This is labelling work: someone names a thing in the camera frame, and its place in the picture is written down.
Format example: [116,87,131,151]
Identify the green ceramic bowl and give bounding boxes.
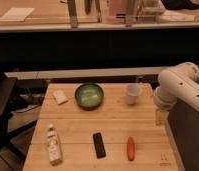
[74,83,104,109]

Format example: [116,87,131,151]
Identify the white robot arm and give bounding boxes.
[153,62,199,126]

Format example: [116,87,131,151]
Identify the orange carrot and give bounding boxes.
[127,136,135,161]

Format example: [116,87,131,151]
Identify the white paper cup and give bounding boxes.
[126,84,142,105]

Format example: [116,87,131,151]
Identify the black remote control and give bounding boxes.
[93,133,106,158]

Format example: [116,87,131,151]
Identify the white sponge block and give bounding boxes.
[53,90,68,105]

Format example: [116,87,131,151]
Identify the clear plastic bottle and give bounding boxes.
[47,124,62,165]

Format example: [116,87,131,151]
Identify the white paper sheet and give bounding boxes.
[0,8,34,22]

